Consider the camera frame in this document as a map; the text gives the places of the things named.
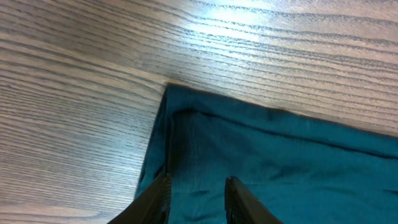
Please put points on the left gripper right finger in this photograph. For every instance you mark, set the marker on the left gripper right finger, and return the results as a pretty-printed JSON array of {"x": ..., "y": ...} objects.
[{"x": 243, "y": 207}]

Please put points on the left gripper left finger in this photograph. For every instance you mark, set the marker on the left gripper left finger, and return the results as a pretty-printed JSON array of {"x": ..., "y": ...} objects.
[{"x": 151, "y": 207}]

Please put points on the dark navy t-shirt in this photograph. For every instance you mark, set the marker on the dark navy t-shirt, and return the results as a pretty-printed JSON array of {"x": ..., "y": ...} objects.
[{"x": 303, "y": 170}]

